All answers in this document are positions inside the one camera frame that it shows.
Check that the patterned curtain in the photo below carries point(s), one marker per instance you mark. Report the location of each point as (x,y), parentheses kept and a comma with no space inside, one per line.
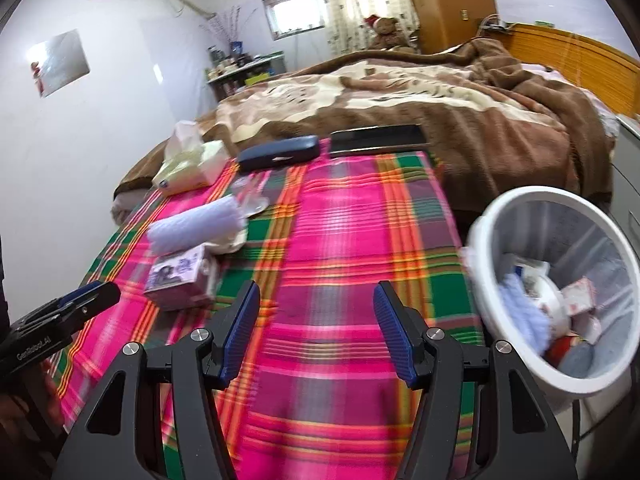
(345,0)

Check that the white round trash bin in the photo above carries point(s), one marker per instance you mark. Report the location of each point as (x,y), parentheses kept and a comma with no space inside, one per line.
(500,220)

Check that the black smartphone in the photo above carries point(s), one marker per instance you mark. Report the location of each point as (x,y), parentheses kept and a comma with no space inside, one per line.
(375,139)

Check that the wooden headboard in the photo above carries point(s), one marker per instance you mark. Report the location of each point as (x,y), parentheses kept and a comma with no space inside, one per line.
(575,50)

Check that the decorative dry branches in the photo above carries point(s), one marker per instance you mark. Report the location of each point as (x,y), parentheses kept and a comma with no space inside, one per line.
(227,22)

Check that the cream crumpled paper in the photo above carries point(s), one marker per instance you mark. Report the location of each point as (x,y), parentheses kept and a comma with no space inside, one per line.
(232,245)

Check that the pink plaid bed sheet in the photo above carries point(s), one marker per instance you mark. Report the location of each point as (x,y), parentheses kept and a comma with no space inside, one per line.
(340,240)

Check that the purple drink carton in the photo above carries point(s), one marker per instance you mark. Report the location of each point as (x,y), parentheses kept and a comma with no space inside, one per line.
(175,270)

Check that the cluttered side table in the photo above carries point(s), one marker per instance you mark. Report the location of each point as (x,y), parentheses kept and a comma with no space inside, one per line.
(250,77)

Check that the brown teddy bear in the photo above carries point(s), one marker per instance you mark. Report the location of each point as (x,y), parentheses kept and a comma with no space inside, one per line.
(387,32)

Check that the group of bottles and jars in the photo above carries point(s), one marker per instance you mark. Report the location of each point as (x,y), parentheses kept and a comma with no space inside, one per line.
(232,62)

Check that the wooden wardrobe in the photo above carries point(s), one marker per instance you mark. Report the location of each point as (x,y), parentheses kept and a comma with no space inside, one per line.
(450,0)

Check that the dark blue glasses case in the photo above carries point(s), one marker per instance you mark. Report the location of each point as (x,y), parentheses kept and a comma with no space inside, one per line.
(277,152)

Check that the clear plastic bin liner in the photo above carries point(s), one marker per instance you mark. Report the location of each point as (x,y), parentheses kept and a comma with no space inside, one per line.
(575,230)

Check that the silver wall poster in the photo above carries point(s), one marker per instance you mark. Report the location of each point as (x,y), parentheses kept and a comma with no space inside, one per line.
(60,62)

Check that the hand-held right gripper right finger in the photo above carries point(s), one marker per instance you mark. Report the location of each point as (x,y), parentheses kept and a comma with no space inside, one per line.
(395,335)

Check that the red white snack packet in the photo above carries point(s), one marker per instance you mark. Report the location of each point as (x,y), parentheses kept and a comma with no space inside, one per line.
(580,297)

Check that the soft tissue pack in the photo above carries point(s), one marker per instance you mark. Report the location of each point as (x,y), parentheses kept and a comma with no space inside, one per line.
(195,170)

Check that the small window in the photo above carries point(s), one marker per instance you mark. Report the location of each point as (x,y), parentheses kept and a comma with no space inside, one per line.
(295,10)

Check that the brown cream fleece blanket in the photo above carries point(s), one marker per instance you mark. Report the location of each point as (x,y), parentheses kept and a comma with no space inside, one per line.
(500,125)

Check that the grey cabinet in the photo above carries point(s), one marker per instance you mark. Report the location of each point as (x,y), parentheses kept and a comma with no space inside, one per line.
(627,180)

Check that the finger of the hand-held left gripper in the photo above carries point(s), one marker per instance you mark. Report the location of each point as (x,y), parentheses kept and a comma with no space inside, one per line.
(90,297)

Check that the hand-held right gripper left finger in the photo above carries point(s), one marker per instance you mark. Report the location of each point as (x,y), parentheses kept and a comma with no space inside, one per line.
(240,330)

